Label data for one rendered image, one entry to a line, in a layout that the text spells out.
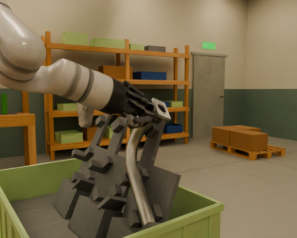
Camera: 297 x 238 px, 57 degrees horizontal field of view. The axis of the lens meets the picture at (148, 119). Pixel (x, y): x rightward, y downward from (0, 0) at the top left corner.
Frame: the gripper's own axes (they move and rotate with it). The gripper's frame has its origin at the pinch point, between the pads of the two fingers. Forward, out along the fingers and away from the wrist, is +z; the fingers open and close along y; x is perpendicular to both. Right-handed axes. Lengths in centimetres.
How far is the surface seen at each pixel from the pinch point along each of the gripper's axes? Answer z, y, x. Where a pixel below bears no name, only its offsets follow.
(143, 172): 2.5, -9.5, 10.5
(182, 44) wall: 371, 499, 133
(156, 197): 4.2, -16.2, 10.0
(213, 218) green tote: 15.6, -22.6, 5.3
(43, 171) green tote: -4, 15, 53
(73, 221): -2.8, -10.7, 35.7
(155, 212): 2.2, -20.1, 9.6
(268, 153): 433, 177, 116
